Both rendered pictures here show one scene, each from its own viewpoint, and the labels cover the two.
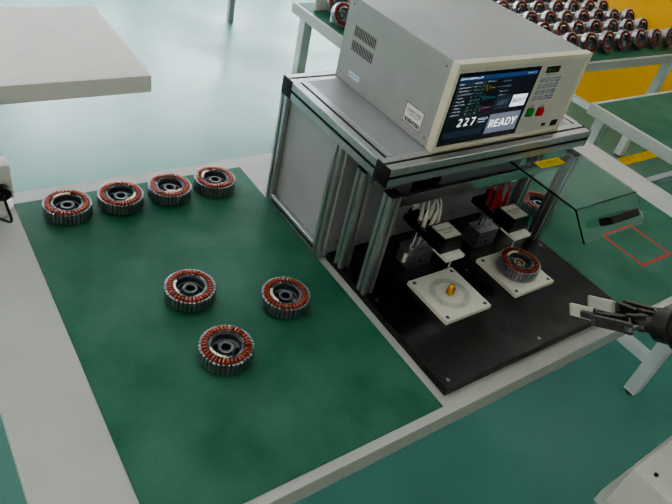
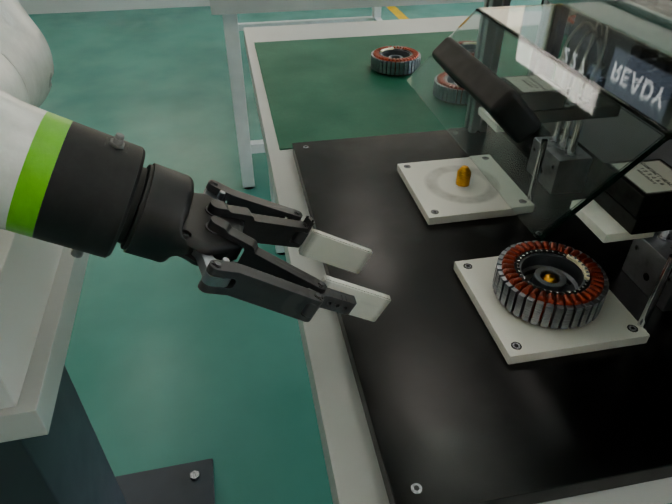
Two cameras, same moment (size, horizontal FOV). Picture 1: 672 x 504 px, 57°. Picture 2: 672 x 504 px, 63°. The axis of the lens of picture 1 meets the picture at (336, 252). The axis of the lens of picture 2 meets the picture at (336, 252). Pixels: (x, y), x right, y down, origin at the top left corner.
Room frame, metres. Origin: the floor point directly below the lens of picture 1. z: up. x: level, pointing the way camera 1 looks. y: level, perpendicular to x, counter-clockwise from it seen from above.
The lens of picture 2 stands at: (1.38, -0.97, 1.18)
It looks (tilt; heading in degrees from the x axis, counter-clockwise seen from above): 37 degrees down; 121
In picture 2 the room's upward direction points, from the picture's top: straight up
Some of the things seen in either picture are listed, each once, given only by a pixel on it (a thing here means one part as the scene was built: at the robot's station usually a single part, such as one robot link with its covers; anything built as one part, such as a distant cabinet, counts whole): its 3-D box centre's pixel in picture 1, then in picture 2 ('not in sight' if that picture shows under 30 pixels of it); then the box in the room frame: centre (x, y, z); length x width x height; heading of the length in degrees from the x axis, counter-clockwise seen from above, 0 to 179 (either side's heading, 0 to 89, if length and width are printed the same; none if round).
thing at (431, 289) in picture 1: (448, 294); (461, 187); (1.18, -0.29, 0.78); 0.15 x 0.15 x 0.01; 42
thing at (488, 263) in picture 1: (514, 271); (543, 299); (1.34, -0.47, 0.78); 0.15 x 0.15 x 0.01; 42
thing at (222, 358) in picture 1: (225, 349); (395, 60); (0.84, 0.17, 0.77); 0.11 x 0.11 x 0.04
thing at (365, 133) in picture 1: (440, 111); not in sight; (1.49, -0.17, 1.09); 0.68 x 0.44 x 0.05; 132
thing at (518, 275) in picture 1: (518, 264); (548, 282); (1.34, -0.47, 0.80); 0.11 x 0.11 x 0.04
